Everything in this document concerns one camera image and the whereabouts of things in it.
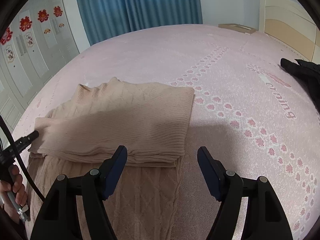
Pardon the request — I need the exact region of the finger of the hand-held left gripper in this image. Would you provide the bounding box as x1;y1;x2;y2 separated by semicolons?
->
12;129;40;153

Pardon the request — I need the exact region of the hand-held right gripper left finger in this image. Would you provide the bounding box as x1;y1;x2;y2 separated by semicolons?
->
30;145;127;240

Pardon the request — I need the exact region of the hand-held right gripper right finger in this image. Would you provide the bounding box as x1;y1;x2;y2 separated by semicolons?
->
197;146;293;240

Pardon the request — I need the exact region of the beige knit sweater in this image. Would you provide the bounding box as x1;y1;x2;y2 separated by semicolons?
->
26;77;195;240

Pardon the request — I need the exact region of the person's left hand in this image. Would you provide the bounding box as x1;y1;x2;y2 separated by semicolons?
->
0;165;28;207

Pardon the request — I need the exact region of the white wardrobe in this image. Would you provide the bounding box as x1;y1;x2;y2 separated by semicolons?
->
0;0;91;140

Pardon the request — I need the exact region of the pink patterned bed cover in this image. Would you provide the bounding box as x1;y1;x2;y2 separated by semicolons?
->
11;24;320;240

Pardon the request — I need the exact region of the black jacket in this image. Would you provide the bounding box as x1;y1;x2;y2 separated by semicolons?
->
280;58;320;110

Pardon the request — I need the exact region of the flat cardboard box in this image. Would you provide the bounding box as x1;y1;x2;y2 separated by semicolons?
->
218;23;258;35

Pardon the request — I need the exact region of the blue curtain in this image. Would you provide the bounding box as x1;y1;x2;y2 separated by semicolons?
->
73;0;203;47

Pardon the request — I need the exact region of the cream wooden headboard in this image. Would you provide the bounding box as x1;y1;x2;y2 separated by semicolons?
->
259;0;320;63

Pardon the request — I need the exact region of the black cable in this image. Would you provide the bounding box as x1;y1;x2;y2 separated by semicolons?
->
0;116;45;202

